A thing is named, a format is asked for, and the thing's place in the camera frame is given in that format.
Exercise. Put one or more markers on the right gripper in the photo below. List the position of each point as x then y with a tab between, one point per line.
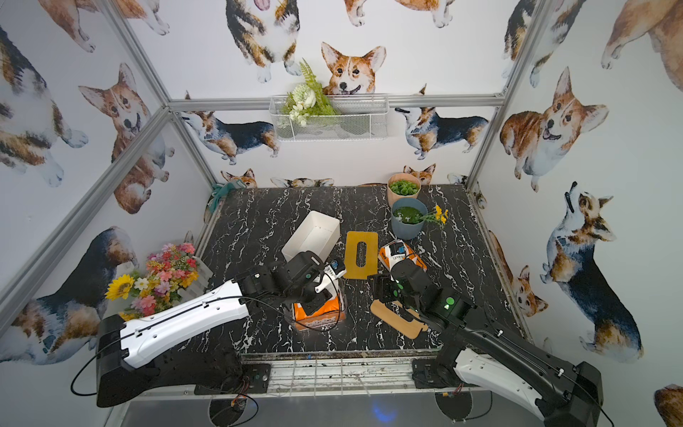
389	286

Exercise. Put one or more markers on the light wooden slotted lid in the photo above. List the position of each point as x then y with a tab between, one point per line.
411	329

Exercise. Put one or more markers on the orange tissue pack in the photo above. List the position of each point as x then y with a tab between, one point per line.
412	256
320	312

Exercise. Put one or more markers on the clear plastic tissue box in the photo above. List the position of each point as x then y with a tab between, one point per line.
336	309

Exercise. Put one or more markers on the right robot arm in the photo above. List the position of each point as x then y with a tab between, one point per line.
480	351

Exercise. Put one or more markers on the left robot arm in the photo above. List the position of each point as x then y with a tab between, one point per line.
139	355

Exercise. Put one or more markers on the white rectangular tissue box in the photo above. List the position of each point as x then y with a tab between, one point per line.
318	233

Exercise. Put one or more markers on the yellow wooden slotted lid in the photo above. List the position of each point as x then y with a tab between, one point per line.
361	255

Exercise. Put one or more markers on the blue-grey plant pot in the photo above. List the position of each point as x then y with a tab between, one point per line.
407	218

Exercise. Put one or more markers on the yellow artificial flower sprig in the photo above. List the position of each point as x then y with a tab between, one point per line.
437	216

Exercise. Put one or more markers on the pink plant pot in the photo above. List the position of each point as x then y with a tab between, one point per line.
402	186

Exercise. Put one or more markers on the green cloth at corner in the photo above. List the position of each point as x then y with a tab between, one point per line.
220	191

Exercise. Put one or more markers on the colourful flower bouquet planter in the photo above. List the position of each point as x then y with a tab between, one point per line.
169	272

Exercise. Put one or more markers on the white flowers with fern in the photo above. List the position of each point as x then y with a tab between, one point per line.
307	102

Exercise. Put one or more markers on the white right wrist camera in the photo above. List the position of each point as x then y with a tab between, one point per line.
395	253

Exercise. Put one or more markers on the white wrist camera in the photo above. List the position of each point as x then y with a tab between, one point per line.
329	281
395	253

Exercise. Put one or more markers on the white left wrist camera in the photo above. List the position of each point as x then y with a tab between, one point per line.
329	281

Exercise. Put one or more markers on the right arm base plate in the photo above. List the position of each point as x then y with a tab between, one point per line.
425	375

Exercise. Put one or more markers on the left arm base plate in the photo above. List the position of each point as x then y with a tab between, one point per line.
254	379

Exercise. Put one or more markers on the white wire wall basket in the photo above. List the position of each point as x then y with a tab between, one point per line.
358	118

